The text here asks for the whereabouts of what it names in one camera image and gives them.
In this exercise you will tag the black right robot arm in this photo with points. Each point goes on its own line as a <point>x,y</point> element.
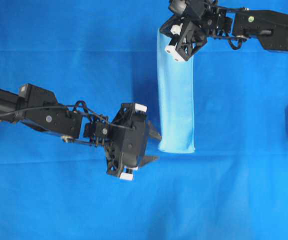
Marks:
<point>194,21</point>

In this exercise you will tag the light blue towel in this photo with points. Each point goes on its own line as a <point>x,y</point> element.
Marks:
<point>176,100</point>

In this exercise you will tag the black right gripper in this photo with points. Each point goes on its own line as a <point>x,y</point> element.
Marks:
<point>181,29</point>

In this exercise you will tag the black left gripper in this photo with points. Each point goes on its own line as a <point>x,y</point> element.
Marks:
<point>128,137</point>

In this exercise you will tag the blue table cloth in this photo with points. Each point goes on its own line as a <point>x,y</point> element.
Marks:
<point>234,186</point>

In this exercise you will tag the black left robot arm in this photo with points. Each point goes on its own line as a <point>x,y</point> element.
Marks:
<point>38,109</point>

